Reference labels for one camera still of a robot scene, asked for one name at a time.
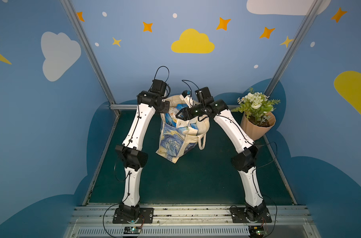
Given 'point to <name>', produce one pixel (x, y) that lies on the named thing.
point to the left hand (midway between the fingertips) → (166, 106)
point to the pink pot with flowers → (258, 116)
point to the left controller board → (132, 230)
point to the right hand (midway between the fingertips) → (181, 113)
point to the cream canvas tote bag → (178, 136)
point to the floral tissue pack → (183, 126)
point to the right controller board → (257, 231)
